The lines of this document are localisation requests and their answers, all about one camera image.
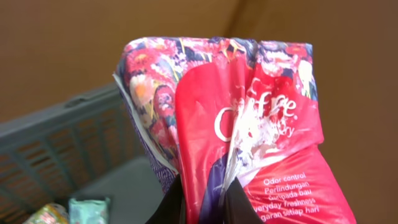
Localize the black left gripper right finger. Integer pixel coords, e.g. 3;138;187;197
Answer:
224;178;263;224

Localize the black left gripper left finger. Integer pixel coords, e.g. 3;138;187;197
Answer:
146;175;185;224

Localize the green wet wipes pack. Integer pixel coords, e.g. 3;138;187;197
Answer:
68;197;111;224

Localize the red floral pantyliner pack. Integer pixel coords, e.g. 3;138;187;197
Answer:
114;37;356;224

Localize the grey plastic basket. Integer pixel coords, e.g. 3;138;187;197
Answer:
1;84;163;223

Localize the brown cardboard backdrop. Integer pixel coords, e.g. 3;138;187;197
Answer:
1;0;397;223

